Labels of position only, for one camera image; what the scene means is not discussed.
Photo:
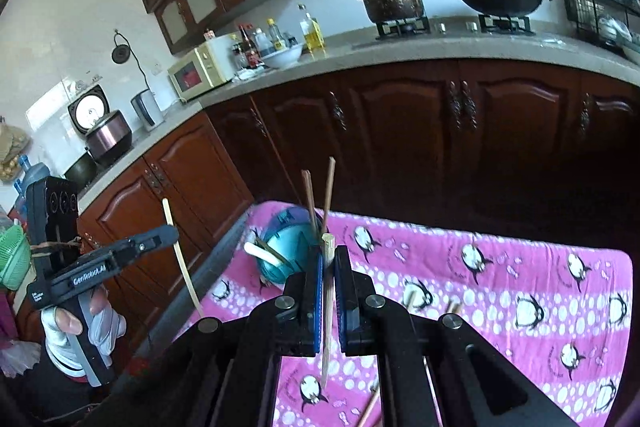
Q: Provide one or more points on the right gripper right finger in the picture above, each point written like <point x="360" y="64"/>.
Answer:
<point x="433" y="372"/>

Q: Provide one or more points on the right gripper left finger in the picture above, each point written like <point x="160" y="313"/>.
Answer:
<point x="233" y="368"/>

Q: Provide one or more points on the pale bamboo chopstick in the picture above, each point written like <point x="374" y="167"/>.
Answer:
<point x="182" y="262"/>

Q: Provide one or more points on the light bamboo chopstick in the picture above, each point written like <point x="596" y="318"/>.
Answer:
<point x="328" y="251"/>

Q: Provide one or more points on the long brown chopstick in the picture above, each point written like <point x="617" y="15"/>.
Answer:
<point x="328" y="195"/>

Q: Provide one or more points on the gloved left hand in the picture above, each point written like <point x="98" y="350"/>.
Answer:
<point x="104" y="327"/>

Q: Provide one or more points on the chopstick on towel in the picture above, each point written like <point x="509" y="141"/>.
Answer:
<point x="366" y="413"/>
<point x="454" y="306"/>

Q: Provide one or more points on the pink penguin towel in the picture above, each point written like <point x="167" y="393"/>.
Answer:
<point x="560" y="314"/>

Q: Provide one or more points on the rice cooker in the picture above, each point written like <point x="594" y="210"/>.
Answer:
<point x="106" y="132"/>

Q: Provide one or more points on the white teal-rimmed utensil cup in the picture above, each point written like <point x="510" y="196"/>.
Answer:
<point x="290" y="233"/>

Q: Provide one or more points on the white electric kettle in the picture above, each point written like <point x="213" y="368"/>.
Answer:
<point x="146" y="108"/>

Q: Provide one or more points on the dark wood base cabinets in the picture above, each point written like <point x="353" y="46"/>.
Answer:
<point x="525" y="149"/>

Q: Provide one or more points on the cream microwave oven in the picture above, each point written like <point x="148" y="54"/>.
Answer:
<point x="205" y="68"/>

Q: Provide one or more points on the white bowl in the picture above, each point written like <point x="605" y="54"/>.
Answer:
<point x="284" y="58"/>

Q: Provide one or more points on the yellow oil bottle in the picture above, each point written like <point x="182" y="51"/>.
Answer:
<point x="311" y="30"/>

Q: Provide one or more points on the dark cooking pot with lid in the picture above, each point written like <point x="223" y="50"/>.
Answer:
<point x="383" y="11"/>

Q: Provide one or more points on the black dish rack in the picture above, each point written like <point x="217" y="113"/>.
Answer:
<point x="612" y="24"/>

